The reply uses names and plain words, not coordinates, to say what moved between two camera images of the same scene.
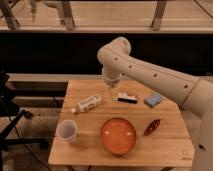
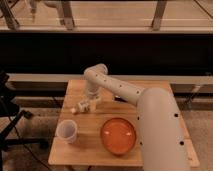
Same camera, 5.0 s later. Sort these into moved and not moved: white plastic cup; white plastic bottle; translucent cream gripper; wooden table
Moved: translucent cream gripper
Not moved: white plastic cup; white plastic bottle; wooden table
